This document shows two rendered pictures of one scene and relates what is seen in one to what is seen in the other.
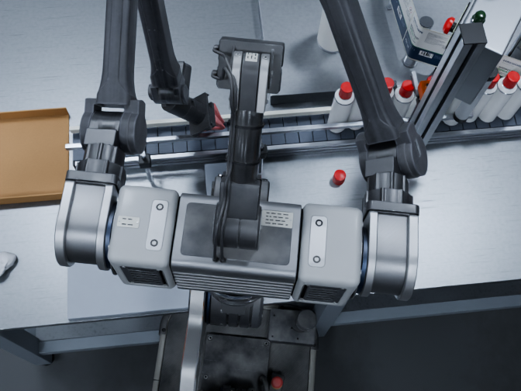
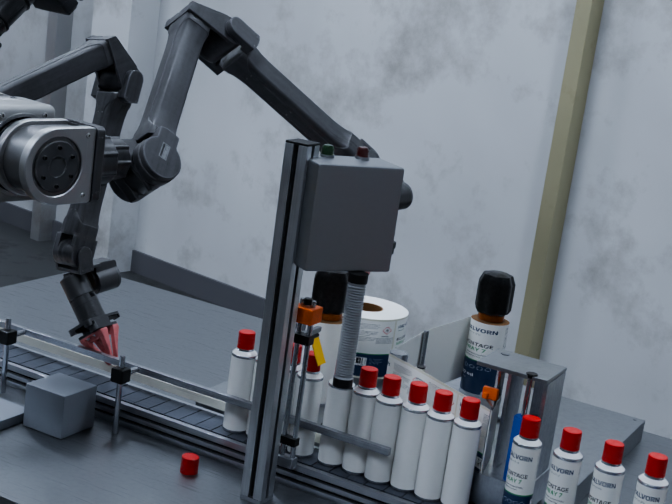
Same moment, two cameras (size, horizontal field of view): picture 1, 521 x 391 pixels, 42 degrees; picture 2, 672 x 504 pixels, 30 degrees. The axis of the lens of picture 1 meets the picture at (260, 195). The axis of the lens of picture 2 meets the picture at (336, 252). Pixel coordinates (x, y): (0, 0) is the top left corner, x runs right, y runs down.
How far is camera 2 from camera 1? 2.08 m
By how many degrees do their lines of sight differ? 60
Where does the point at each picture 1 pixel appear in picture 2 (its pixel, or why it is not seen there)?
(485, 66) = (310, 189)
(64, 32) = (72, 321)
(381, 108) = (154, 109)
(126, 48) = (29, 77)
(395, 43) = not seen: hidden behind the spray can
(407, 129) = (162, 126)
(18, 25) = (41, 306)
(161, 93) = (63, 242)
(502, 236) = not seen: outside the picture
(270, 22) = not seen: hidden behind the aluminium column
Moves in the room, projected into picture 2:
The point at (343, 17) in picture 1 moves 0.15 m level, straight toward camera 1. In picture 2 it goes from (172, 44) to (98, 39)
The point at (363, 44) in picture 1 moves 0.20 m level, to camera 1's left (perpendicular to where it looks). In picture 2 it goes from (173, 64) to (98, 46)
